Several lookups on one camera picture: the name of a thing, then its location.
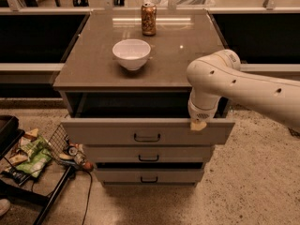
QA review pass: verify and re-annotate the black power cable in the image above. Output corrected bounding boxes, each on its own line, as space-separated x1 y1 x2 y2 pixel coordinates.
81 170 94 225

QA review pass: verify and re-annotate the grey top drawer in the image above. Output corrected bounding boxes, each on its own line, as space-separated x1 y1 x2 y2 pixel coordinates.
62 118 234 145

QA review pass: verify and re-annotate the grey middle drawer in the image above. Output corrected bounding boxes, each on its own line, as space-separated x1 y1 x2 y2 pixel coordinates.
83 145 213 163

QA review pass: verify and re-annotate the grey bottom drawer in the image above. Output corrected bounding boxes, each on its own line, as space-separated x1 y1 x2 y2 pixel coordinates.
95 169 204 184

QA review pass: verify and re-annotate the black wire basket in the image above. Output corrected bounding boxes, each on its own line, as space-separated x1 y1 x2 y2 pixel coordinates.
48 125 79 168

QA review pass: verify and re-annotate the orange soda can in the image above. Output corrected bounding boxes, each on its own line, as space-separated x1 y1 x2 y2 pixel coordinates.
141 2 157 36

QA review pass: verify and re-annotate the grey drawer cabinet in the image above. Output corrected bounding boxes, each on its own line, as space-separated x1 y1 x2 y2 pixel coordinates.
52 8 243 188

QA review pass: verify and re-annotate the green chip bag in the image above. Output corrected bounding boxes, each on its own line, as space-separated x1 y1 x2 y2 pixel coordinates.
16 136 52 178

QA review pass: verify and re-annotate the white shoe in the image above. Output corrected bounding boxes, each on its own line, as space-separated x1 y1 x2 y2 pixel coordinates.
0 199 10 217

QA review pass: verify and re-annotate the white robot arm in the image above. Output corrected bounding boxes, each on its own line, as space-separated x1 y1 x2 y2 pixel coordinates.
187 50 300 131

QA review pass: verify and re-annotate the white ceramic bowl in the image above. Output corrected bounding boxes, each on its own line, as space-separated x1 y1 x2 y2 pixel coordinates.
112 39 151 71

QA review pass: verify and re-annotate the grey drawer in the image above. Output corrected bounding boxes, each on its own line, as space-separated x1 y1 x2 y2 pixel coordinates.
83 145 213 163
62 118 234 145
95 169 204 184

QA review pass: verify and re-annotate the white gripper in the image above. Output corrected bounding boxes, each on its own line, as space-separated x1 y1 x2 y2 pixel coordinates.
187 101 217 131

